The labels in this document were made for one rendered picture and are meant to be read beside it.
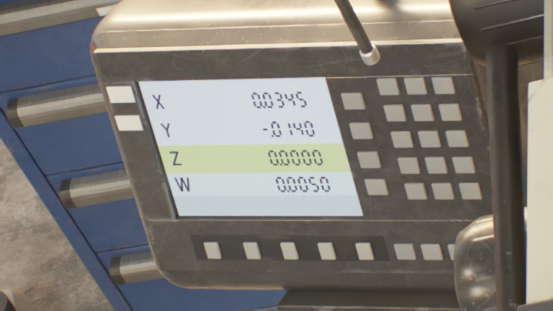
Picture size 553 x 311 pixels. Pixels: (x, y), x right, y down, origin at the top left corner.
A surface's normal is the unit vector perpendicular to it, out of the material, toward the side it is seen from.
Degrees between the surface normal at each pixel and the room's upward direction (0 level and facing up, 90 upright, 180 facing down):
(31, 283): 0
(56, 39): 90
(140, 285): 90
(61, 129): 90
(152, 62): 71
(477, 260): 20
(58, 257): 0
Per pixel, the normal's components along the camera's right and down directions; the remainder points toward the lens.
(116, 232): -0.11, 0.75
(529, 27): -0.13, 0.59
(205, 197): -0.40, 0.50
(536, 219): -0.36, -0.65
